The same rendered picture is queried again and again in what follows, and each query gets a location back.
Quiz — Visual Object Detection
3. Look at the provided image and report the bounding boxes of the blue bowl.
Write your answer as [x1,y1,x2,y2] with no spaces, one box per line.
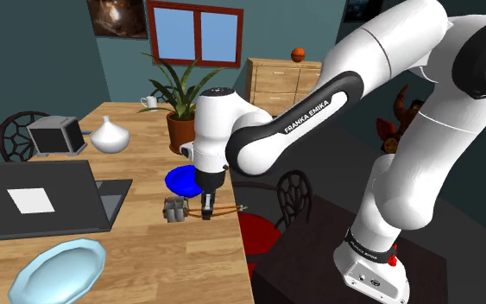
[164,164,204,199]

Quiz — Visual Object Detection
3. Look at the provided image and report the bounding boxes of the potted plant in brown pot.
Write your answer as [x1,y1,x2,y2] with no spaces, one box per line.
[136,52,227,156]

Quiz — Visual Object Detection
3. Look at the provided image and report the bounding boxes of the black chair with red seat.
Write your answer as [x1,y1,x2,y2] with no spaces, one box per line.
[230,169,314,280]

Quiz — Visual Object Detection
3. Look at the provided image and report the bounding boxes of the wooden table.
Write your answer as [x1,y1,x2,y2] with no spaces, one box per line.
[0,101,256,304]

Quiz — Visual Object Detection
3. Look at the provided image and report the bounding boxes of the white vase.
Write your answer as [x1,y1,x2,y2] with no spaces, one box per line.
[90,115,131,155]

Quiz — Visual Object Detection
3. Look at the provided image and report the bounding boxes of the wooden chest of drawers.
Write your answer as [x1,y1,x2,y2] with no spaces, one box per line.
[244,57,324,117]

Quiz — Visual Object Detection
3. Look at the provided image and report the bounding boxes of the dark robot stand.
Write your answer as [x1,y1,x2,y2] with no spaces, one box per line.
[250,194,450,304]

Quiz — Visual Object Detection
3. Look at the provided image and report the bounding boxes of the red framed window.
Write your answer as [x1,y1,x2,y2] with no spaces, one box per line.
[146,0,245,70]

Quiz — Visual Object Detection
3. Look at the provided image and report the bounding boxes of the dark grey laptop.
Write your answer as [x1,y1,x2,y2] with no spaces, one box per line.
[0,160,134,243]

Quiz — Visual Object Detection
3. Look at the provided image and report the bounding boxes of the grey toaster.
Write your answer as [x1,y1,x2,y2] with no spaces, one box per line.
[26,115,89,158]

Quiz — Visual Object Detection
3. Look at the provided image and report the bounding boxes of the light blue plate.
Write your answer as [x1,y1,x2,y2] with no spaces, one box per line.
[7,237,108,304]

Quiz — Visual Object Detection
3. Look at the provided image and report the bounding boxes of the brown and red figure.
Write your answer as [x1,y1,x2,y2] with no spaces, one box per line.
[376,83,426,155]

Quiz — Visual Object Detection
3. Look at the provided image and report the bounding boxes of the grey tool with orange handles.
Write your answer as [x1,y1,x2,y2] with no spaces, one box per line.
[162,195,249,225]

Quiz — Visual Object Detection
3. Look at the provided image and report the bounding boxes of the black wire chair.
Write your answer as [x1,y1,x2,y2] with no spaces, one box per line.
[148,85,177,105]
[0,111,51,163]

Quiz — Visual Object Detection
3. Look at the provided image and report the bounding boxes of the dark brown wall picture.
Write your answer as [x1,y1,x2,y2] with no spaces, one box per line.
[85,0,149,41]

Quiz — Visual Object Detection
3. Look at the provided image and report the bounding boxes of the dark blue wall picture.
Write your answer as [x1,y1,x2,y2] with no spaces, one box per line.
[342,0,385,24]

